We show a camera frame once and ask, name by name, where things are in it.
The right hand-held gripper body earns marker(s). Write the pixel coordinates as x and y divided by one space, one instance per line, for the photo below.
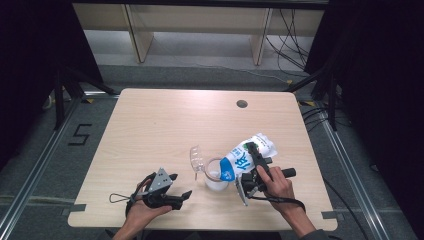
250 185

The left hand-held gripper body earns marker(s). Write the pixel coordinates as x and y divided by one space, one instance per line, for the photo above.
160 181

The white and blue pouch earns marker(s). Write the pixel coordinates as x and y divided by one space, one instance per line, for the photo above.
238 156

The clear glass pitcher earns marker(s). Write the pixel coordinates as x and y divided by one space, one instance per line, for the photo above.
216 186

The person's right hand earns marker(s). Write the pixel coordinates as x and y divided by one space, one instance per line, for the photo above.
280 190

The person's left hand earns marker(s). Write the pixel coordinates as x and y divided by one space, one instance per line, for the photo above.
141 216

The dark round table grommet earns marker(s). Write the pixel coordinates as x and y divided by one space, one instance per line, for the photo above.
242 104

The yellow black floor tape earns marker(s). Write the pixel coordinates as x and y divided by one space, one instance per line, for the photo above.
88 100
307 103

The grey tape piece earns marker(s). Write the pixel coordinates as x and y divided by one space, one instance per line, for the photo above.
329 215
77 208

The black metal stand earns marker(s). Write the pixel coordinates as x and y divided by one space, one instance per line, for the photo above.
331 106
59 100

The pale wooden shelf unit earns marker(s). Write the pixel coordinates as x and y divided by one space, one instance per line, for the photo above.
143 46

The black curtain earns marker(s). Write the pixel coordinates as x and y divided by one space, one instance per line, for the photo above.
30 66
383 83

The aluminium floor rail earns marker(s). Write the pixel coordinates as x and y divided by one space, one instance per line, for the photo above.
349 166
39 166

